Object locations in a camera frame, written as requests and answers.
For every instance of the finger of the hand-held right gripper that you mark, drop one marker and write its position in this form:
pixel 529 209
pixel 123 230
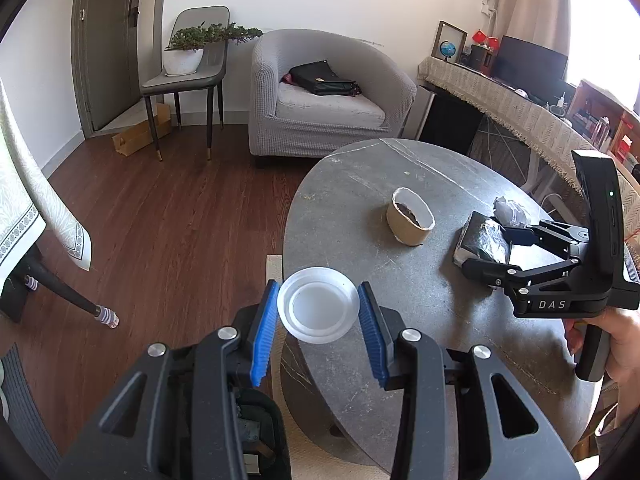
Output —
pixel 500 276
pixel 555 234

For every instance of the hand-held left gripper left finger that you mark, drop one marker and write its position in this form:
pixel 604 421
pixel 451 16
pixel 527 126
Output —
pixel 262 335

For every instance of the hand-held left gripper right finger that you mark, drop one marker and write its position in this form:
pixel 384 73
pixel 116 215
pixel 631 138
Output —
pixel 372 335

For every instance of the black package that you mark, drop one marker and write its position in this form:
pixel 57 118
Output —
pixel 480 240

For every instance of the white plastic lid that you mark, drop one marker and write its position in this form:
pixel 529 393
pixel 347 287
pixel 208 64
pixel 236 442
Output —
pixel 318 312

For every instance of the person's right hand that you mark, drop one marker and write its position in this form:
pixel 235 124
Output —
pixel 625 345

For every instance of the crumpled clear plastic wrap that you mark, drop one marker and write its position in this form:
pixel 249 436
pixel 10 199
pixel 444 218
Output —
pixel 512 208

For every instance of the brown paper bowl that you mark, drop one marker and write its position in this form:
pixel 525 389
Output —
pixel 407 227

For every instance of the wooden desktop shelf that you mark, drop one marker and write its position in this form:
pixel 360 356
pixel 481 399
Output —
pixel 600 120

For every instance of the beige fringed desk cloth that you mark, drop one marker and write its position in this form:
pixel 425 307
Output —
pixel 520 110

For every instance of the black computer monitor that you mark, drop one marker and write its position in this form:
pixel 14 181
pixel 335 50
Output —
pixel 530 67

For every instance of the dark brown box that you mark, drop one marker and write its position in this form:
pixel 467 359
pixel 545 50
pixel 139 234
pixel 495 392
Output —
pixel 477 57

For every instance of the dark table leg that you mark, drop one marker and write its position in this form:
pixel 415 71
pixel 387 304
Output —
pixel 65 294

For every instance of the grey fabric armchair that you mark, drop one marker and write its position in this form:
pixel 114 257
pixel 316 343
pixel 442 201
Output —
pixel 325 125

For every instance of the brown cardboard box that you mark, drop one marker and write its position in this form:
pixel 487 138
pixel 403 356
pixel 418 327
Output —
pixel 140 135

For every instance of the grey floor mat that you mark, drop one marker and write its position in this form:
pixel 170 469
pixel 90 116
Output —
pixel 25 405

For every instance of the pink cloth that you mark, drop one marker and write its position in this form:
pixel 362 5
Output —
pixel 286 79

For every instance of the black leather bag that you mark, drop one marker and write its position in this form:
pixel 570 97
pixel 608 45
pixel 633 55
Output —
pixel 322 80

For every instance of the grey dining chair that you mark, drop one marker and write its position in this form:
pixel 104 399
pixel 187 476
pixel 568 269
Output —
pixel 185 82

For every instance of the potted plant white pot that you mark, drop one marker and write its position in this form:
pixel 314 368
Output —
pixel 182 60

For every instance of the grey door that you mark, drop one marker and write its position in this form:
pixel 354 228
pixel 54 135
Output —
pixel 110 60

